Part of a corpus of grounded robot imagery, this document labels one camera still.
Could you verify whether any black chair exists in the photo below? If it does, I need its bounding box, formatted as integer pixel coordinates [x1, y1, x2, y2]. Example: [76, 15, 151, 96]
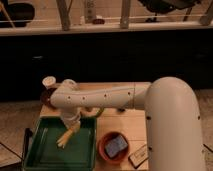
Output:
[0, 1, 35, 28]

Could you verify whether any white handled brush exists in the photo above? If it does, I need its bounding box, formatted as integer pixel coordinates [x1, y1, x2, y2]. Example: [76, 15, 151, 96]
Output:
[117, 108, 125, 112]

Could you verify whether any green plastic tray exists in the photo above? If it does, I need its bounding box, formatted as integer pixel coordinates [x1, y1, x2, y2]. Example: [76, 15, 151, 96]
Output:
[23, 117, 97, 171]

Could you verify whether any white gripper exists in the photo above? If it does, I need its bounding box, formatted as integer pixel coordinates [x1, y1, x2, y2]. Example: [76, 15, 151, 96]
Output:
[60, 112, 81, 131]

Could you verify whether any blue sponge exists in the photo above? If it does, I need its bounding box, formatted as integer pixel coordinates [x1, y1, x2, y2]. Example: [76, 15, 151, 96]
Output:
[105, 135, 128, 158]

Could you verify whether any wooden block with label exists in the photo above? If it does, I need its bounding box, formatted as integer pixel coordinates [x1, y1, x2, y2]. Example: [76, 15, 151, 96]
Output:
[128, 145, 148, 169]

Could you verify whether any orange bowl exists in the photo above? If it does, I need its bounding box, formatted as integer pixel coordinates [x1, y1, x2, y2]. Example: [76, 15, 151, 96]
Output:
[97, 131, 130, 165]

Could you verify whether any dark red bowl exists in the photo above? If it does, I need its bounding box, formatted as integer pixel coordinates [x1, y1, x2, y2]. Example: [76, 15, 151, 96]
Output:
[40, 88, 55, 109]

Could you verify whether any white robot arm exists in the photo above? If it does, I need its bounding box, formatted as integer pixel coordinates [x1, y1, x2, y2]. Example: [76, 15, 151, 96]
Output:
[50, 77, 206, 171]

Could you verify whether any black cable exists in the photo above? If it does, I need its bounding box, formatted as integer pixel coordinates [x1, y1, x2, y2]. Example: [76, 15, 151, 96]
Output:
[203, 143, 213, 154]

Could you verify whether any white cup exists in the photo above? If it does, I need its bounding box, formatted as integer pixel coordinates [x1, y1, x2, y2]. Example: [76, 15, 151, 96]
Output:
[42, 76, 56, 89]

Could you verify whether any green bean pod toy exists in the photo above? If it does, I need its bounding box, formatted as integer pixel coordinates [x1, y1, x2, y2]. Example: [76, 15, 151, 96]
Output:
[91, 108, 105, 118]

